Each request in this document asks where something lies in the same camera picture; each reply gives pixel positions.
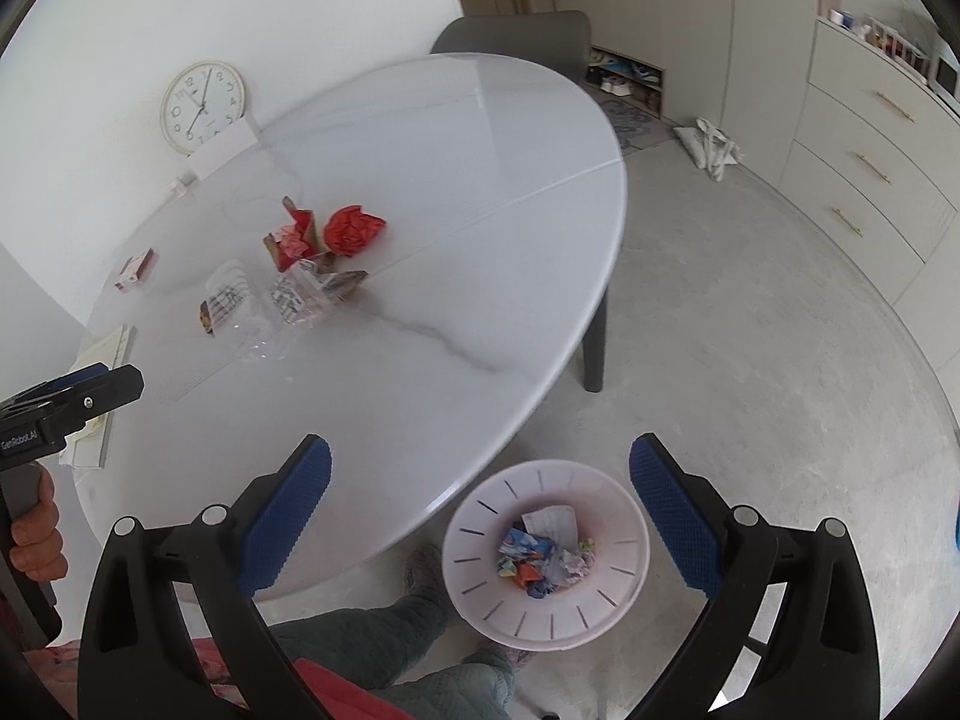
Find person's left hand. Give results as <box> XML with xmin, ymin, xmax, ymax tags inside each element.
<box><xmin>9</xmin><ymin>469</ymin><xmax>65</xmax><ymax>584</ymax></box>

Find white folded card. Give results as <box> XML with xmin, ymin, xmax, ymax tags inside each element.
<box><xmin>187</xmin><ymin>120</ymin><xmax>260</xmax><ymax>181</ymax></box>

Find clear labelled plastic package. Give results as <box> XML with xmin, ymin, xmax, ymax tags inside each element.
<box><xmin>270</xmin><ymin>259</ymin><xmax>370</xmax><ymax>329</ymax></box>

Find blue and white wrapper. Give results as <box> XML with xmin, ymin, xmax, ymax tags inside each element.
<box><xmin>504</xmin><ymin>529</ymin><xmax>554</xmax><ymax>562</ymax></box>

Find person's red garment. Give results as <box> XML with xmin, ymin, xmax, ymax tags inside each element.
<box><xmin>22</xmin><ymin>637</ymin><xmax>421</xmax><ymax>720</ymax></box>

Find white slotted waste bin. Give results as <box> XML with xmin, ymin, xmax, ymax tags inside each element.
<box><xmin>441</xmin><ymin>459</ymin><xmax>652</xmax><ymax>650</ymax></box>

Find round white wall clock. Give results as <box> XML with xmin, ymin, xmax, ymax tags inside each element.
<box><xmin>160</xmin><ymin>61</ymin><xmax>246</xmax><ymax>157</ymax></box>

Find white tote bag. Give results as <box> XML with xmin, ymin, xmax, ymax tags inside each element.
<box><xmin>673</xmin><ymin>118</ymin><xmax>747</xmax><ymax>182</ymax></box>

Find white printed paper slip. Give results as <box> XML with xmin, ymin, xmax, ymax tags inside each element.
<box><xmin>521</xmin><ymin>506</ymin><xmax>578</xmax><ymax>542</ymax></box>

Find red paper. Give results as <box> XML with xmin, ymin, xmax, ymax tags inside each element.
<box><xmin>324</xmin><ymin>202</ymin><xmax>388</xmax><ymax>260</ymax></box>

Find black table leg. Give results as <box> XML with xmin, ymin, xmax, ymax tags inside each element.
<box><xmin>581</xmin><ymin>291</ymin><xmax>610</xmax><ymax>394</ymax></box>

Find torn red carton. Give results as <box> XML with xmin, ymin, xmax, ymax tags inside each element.
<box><xmin>262</xmin><ymin>196</ymin><xmax>332</xmax><ymax>272</ymax></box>

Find person's grey quilted pants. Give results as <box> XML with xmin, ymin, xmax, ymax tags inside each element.
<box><xmin>255</xmin><ymin>589</ymin><xmax>518</xmax><ymax>720</ymax></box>

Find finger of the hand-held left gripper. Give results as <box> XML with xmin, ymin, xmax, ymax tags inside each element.
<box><xmin>0</xmin><ymin>362</ymin><xmax>112</xmax><ymax>411</ymax></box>
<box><xmin>30</xmin><ymin>364</ymin><xmax>145</xmax><ymax>436</ymax></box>

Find shoes in cabinet niche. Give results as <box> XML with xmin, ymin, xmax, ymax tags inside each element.
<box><xmin>586</xmin><ymin>49</ymin><xmax>664</xmax><ymax>115</ymax></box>

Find grey patterned floor mat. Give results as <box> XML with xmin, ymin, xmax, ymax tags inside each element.
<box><xmin>611</xmin><ymin>101</ymin><xmax>662</xmax><ymax>152</ymax></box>

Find beige tall cabinet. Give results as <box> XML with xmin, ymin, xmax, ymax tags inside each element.
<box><xmin>442</xmin><ymin>0</ymin><xmax>822</xmax><ymax>132</ymax></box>

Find stack of cream papers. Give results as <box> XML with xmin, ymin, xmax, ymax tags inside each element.
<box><xmin>60</xmin><ymin>324</ymin><xmax>136</xmax><ymax>470</ymax></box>

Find person's grey slipper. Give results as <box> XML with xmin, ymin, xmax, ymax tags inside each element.
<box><xmin>405</xmin><ymin>544</ymin><xmax>452</xmax><ymax>602</ymax></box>
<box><xmin>461</xmin><ymin>643</ymin><xmax>535</xmax><ymax>692</ymax></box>

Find small red box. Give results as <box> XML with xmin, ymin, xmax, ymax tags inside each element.
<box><xmin>114</xmin><ymin>249</ymin><xmax>158</xmax><ymax>293</ymax></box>

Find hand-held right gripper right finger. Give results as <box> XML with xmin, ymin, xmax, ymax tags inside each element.
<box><xmin>622</xmin><ymin>433</ymin><xmax>882</xmax><ymax>720</ymax></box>

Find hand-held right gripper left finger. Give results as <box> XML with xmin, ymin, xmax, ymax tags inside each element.
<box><xmin>76</xmin><ymin>433</ymin><xmax>410</xmax><ymax>720</ymax></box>

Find white dish rack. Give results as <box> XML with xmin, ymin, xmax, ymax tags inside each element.
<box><xmin>862</xmin><ymin>15</ymin><xmax>932</xmax><ymax>77</ymax></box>

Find grey chair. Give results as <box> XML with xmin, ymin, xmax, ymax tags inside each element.
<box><xmin>430</xmin><ymin>11</ymin><xmax>593</xmax><ymax>85</ymax></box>

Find grey paper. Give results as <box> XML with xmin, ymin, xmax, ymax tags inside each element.
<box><xmin>562</xmin><ymin>536</ymin><xmax>599</xmax><ymax>580</ymax></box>

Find beige drawer cabinet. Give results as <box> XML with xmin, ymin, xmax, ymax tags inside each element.
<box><xmin>776</xmin><ymin>15</ymin><xmax>960</xmax><ymax>287</ymax></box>

